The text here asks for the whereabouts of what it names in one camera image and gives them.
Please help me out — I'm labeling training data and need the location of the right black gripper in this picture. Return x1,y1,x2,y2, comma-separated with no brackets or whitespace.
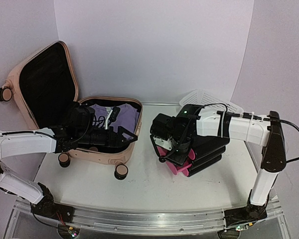
165,136,194,167

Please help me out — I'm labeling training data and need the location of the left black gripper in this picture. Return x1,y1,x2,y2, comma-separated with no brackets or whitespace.
77,125,138,147

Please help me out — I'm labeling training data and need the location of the black pink tiered rack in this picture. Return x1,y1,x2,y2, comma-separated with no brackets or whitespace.
150,135,230,177

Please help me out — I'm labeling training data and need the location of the pink hard-shell suitcase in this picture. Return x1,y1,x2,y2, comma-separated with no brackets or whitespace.
0,41,143,180

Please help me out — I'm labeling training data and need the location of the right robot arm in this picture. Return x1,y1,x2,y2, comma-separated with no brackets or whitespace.
150,104,299,221

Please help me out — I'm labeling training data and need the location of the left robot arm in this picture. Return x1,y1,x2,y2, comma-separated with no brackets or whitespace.
0,102,141,218

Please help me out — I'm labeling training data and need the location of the folded purple shirt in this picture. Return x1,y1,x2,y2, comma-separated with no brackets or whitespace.
91,104,139,133

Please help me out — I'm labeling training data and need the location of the pink round compact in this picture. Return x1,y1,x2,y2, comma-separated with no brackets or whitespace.
89,147,98,152

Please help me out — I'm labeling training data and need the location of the white plastic mesh basket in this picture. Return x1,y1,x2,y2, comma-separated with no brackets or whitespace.
179,89,244,114

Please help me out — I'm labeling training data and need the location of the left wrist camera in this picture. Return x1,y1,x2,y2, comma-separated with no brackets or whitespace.
104,107,121,129

